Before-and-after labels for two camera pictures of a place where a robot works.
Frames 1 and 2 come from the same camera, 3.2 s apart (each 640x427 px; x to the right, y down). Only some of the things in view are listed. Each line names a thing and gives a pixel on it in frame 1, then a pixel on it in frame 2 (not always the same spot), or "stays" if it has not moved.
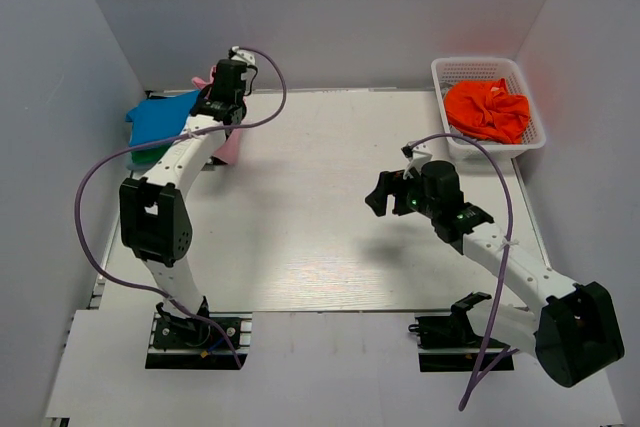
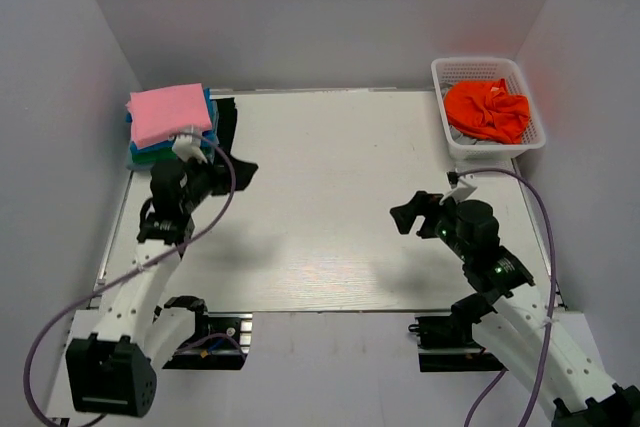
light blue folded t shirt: (133, 166) stays
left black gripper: (209, 96) → (218, 173)
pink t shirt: (227, 152) → (157, 113)
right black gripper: (388, 183) → (423, 204)
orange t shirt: (487, 108) stays
